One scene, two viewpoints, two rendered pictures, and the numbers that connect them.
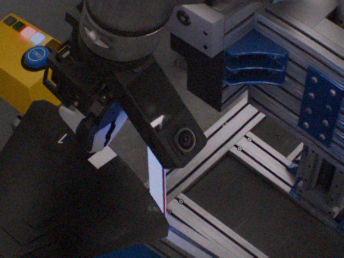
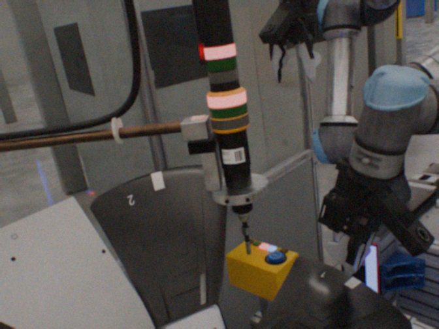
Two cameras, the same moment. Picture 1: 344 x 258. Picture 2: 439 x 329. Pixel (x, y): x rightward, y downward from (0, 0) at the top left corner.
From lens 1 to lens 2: 0.33 m
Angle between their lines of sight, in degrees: 32
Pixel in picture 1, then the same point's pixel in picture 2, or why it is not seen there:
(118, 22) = (384, 143)
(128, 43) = (389, 161)
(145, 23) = (400, 143)
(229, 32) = (383, 252)
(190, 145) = (427, 237)
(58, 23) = not seen: hidden behind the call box
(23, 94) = (269, 281)
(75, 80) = (346, 207)
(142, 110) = (395, 215)
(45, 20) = not seen: hidden behind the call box
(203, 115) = not seen: outside the picture
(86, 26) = (358, 157)
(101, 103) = (366, 217)
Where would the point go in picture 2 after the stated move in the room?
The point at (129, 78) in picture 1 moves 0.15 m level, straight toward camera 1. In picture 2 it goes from (383, 198) to (433, 249)
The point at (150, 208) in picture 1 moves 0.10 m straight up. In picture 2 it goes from (394, 310) to (393, 258)
